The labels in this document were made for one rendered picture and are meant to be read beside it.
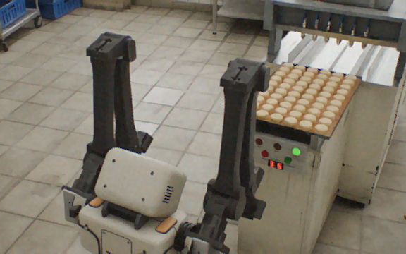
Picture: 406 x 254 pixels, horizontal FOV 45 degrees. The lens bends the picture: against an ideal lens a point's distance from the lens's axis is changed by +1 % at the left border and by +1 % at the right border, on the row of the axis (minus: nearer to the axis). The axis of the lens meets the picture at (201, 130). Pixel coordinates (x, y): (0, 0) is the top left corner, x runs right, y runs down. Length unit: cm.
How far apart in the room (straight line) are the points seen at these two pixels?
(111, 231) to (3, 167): 220
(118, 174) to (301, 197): 104
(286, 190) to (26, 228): 153
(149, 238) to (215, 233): 18
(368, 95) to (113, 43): 154
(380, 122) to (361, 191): 46
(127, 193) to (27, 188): 199
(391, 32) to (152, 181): 162
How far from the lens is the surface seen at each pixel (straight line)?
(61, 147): 357
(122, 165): 133
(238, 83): 122
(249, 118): 134
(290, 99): 213
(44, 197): 314
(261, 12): 545
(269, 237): 237
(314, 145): 195
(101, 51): 142
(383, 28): 256
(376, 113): 265
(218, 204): 135
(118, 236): 135
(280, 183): 215
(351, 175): 287
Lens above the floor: 192
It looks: 32 degrees down
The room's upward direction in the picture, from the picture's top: straight up
